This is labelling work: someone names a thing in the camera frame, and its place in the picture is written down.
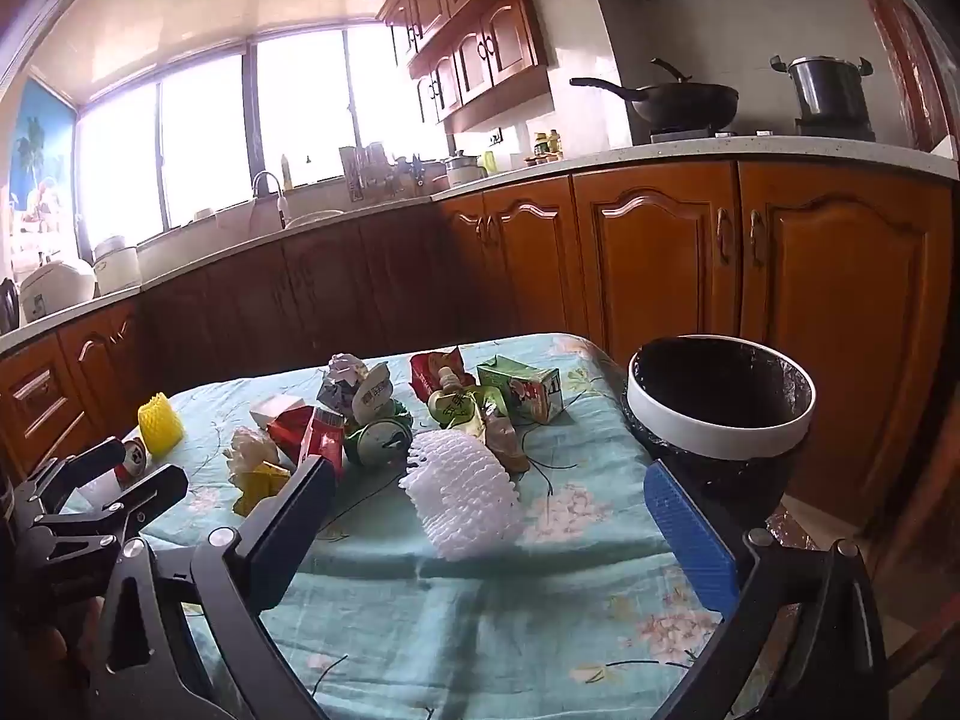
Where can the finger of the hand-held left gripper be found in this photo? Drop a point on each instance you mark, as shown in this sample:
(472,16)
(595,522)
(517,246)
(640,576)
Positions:
(82,465)
(142,495)

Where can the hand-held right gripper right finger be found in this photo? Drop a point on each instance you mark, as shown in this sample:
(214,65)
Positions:
(690,532)

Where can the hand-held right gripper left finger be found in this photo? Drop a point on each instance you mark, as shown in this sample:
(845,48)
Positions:
(296,532)

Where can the white foam fruit net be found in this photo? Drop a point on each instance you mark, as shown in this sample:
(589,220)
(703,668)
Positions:
(465,495)

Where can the red and white can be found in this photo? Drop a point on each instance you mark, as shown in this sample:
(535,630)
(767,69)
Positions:
(133,457)

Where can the yellow wrapper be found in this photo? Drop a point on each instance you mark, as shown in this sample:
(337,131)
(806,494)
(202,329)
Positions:
(259,486)

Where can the yellow foam fruit net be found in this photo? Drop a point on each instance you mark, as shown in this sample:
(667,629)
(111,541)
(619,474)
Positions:
(161,427)

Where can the clear plastic wrapper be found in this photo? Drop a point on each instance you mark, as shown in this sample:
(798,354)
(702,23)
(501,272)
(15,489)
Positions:
(251,454)

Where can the red and white packet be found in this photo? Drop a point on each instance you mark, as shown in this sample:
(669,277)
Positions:
(300,427)

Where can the green round container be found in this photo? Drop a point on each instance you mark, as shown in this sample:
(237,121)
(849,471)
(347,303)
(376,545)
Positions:
(379,441)

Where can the white foil-lid cup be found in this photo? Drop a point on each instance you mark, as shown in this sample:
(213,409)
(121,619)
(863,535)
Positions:
(373,396)

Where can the crumpled paper ball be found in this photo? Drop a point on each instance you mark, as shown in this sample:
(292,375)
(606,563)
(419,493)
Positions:
(341,382)

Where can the teal floral tablecloth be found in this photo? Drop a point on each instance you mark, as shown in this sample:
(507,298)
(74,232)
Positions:
(450,615)

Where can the white rice cooker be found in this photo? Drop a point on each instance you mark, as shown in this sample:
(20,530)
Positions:
(56,292)

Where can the white round cooker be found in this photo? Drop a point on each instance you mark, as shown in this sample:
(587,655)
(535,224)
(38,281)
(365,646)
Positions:
(116,266)

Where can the green plastic wrapper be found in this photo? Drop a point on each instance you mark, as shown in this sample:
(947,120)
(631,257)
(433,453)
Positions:
(459,411)

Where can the red snack packet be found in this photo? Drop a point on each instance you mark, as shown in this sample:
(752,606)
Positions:
(427,375)

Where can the brown wrapper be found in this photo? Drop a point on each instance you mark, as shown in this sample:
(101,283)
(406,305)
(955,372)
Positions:
(501,439)

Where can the green juice carton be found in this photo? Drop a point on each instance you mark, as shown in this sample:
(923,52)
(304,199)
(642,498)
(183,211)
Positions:
(525,390)

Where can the wooden lower kitchen cabinets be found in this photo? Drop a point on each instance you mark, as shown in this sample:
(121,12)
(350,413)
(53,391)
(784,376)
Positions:
(652,255)

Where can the metal faucet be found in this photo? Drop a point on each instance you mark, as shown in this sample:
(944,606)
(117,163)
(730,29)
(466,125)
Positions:
(270,191)

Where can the kitchen window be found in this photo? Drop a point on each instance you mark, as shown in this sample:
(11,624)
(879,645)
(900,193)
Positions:
(210,142)

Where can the slim plastic bottle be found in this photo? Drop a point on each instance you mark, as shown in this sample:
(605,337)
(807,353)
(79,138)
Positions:
(285,169)

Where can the cluster of kitchen utensils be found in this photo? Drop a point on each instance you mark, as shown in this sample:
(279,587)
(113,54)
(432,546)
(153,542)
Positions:
(382,172)

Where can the white lidded pot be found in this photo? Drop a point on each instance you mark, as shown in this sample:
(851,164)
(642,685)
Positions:
(463,171)

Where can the yellow-lidded jar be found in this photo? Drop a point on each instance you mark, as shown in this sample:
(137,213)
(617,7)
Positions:
(541,144)
(555,141)

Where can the gas stove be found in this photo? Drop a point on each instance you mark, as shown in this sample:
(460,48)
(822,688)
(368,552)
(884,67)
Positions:
(832,131)

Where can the black wok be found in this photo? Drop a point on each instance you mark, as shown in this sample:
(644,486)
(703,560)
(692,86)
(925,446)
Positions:
(682,105)

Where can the steel pot with lid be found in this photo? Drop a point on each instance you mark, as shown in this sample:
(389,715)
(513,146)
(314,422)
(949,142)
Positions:
(825,90)

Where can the wooden upper cabinets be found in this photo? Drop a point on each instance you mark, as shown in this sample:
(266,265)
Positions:
(480,52)

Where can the blue wall poster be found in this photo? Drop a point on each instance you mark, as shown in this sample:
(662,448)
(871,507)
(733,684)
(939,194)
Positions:
(41,165)

